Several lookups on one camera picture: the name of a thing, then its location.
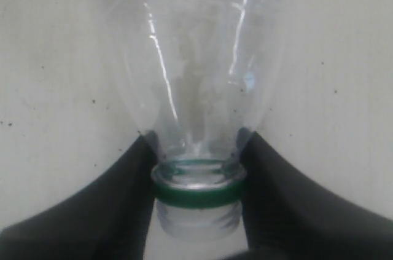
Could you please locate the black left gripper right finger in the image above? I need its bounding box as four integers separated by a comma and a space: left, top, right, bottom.
236, 128, 392, 259

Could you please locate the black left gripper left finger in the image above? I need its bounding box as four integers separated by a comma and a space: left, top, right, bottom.
1, 132, 158, 259

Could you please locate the clear plastic bottle green label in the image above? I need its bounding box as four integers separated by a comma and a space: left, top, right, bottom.
113, 0, 286, 242

